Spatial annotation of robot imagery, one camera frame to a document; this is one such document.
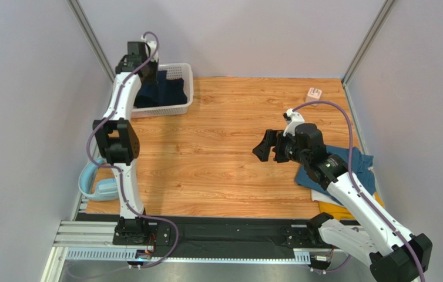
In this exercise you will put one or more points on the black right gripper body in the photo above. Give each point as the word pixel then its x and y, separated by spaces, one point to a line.
pixel 281 146

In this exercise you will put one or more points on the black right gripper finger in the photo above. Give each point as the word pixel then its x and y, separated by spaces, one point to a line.
pixel 262 150
pixel 271 137

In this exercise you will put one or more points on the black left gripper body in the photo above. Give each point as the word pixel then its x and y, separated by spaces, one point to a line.
pixel 153 71

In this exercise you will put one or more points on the navy blue t shirt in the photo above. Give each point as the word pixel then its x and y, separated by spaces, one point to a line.
pixel 167 92

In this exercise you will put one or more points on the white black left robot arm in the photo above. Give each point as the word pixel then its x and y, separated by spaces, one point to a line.
pixel 118 143

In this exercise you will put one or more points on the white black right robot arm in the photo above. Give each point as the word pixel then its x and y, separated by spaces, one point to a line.
pixel 391 251

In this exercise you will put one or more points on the white perforated plastic basket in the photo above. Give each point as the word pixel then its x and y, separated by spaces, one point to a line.
pixel 174 71

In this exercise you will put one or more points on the small pink white box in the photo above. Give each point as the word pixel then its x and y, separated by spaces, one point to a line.
pixel 313 95

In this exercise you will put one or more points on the white t shirt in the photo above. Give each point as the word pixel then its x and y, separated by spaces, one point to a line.
pixel 320 197

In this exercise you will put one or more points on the teal blue t shirt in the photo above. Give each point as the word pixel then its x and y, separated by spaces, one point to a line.
pixel 361 165

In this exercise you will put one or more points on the yellow t shirt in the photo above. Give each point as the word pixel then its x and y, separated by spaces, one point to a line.
pixel 339 213

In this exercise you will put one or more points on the light blue headphones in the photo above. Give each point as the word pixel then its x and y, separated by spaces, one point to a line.
pixel 105 190

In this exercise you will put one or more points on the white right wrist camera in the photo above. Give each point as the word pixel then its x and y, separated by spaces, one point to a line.
pixel 293 119

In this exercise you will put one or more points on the left corner aluminium post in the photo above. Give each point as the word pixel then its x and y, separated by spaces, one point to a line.
pixel 90 35

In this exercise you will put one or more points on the corner aluminium post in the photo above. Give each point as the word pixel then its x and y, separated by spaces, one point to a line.
pixel 90 35
pixel 373 31

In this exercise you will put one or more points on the right corner aluminium post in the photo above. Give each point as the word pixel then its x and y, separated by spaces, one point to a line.
pixel 373 31

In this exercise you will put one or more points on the aluminium front rail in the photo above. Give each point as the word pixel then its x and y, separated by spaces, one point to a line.
pixel 83 250

